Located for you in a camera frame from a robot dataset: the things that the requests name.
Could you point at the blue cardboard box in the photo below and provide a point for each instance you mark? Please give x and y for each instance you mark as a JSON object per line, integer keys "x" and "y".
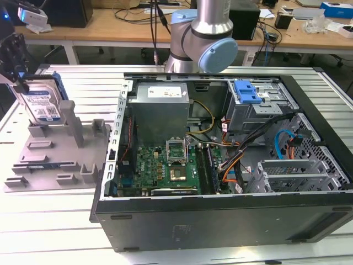
{"x": 337, "y": 9}

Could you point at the black desktop box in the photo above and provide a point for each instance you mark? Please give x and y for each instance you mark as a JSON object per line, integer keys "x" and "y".
{"x": 245, "y": 25}

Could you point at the grey power supply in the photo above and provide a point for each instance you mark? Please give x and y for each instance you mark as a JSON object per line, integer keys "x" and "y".
{"x": 157, "y": 113}

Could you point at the small black box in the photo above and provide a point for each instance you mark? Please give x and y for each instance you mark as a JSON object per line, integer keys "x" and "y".
{"x": 283, "y": 20}

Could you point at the green motherboard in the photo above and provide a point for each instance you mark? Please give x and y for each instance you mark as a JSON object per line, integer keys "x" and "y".
{"x": 149, "y": 165}

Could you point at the blue drive latch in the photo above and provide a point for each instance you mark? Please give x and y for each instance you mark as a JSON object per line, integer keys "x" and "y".
{"x": 245, "y": 92}

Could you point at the black computer tower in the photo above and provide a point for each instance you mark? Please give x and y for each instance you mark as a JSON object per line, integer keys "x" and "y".
{"x": 69, "y": 13}

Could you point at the black RAM stick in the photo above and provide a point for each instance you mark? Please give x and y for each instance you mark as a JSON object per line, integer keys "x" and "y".
{"x": 214, "y": 171}

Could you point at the grey metal disk bay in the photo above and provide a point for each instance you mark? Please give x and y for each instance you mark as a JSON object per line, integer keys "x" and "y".
{"x": 286, "y": 165}

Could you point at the hard disk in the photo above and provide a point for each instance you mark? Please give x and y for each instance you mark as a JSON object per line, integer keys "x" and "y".
{"x": 41, "y": 102}

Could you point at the grey parts rack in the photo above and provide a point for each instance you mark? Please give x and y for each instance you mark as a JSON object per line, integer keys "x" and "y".
{"x": 55, "y": 154}

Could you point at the black graphics card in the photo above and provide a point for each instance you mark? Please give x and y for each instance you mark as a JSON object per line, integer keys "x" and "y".
{"x": 173, "y": 191}

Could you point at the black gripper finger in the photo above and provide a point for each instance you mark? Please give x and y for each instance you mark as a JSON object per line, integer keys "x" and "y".
{"x": 21, "y": 85}

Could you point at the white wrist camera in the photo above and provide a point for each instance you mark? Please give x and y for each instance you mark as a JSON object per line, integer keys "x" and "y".
{"x": 33, "y": 17}

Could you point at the grey optical drive cage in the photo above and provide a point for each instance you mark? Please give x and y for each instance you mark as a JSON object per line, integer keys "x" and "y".
{"x": 248, "y": 116}

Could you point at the black PC case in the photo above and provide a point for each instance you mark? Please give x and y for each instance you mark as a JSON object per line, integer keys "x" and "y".
{"x": 220, "y": 226}

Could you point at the crumpled white plastic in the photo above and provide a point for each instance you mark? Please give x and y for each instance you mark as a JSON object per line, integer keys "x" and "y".
{"x": 41, "y": 29}

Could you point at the CPU socket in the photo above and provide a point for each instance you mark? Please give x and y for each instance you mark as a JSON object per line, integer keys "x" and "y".
{"x": 178, "y": 173}

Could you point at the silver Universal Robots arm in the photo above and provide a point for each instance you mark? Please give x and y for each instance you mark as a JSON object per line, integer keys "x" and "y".
{"x": 204, "y": 36}

